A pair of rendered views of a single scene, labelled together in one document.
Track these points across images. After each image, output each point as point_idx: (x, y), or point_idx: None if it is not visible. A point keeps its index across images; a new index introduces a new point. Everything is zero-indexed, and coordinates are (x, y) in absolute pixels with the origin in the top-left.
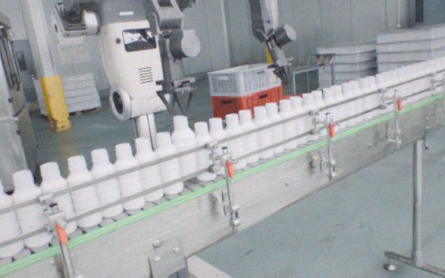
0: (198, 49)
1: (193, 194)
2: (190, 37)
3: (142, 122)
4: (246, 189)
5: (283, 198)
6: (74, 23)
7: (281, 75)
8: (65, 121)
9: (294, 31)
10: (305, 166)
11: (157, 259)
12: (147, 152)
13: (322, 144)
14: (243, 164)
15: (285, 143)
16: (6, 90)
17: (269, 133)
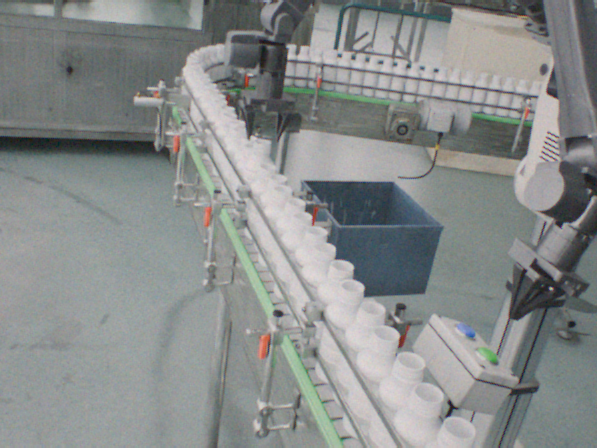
0: (228, 61)
1: (225, 221)
2: (228, 43)
3: (535, 225)
4: (242, 283)
5: (256, 363)
6: (536, 23)
7: (537, 292)
8: None
9: (558, 195)
10: (279, 372)
11: (204, 241)
12: (239, 151)
13: (300, 384)
14: (258, 258)
15: (284, 298)
16: None
17: (280, 258)
